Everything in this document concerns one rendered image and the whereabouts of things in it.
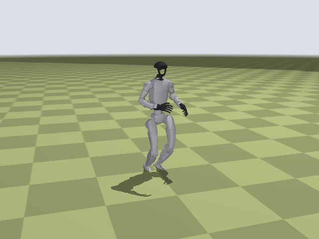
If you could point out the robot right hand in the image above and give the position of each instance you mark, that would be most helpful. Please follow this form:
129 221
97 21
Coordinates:
164 107

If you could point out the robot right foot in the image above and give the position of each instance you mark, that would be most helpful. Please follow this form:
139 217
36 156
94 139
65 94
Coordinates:
147 168

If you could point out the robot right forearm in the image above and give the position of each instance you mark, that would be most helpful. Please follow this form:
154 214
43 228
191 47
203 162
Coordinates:
146 104

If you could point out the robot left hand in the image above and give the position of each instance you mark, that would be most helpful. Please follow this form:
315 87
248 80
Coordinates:
182 106

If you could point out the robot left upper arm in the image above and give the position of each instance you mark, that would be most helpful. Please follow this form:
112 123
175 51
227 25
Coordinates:
171 90

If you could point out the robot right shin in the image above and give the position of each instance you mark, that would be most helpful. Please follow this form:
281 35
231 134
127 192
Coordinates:
150 158

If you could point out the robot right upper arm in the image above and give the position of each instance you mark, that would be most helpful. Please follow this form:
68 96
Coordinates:
147 86

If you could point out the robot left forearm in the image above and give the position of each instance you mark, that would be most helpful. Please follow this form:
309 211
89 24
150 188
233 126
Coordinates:
177 101

